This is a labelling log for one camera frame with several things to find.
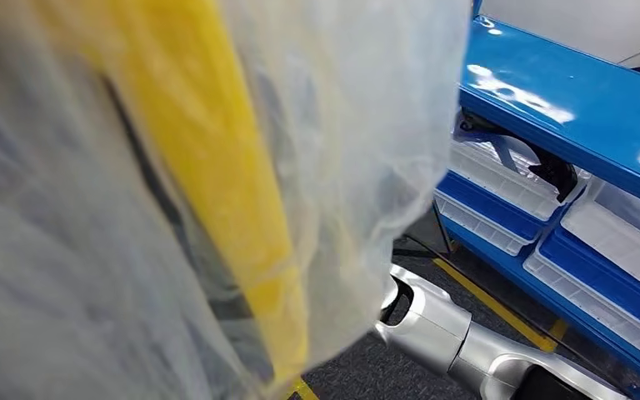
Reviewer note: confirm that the blue metal shelf rack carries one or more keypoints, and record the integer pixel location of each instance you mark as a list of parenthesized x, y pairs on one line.
[(563, 94)]

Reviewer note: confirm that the translucent plastic sheet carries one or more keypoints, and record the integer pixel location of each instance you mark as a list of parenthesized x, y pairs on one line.
[(353, 138)]

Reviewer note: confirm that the white car body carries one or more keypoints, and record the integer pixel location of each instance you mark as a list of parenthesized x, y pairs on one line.
[(563, 27)]

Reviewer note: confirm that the black plastic car part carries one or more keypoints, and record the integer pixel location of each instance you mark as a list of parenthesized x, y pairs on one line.
[(552, 168)]

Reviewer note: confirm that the yellow floor tape mark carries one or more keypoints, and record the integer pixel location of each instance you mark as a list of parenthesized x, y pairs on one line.
[(302, 391)]

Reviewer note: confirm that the yellow strip behind plastic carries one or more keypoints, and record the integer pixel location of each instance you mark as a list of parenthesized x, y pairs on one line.
[(198, 138)]

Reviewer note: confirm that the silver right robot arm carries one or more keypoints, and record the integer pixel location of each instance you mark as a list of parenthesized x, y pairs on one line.
[(436, 337)]

